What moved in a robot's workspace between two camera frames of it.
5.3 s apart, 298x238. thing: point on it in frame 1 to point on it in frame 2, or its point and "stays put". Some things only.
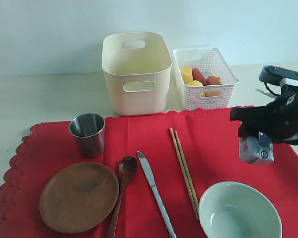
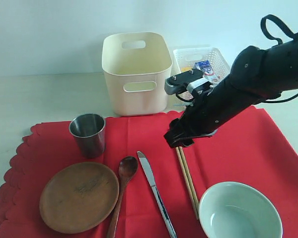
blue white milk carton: [256, 150] to [208, 73]
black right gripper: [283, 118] to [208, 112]
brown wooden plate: [78, 197] stays put
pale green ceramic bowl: [239, 209] stays put
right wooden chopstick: [186, 170] stays put
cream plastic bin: [136, 66] stays put
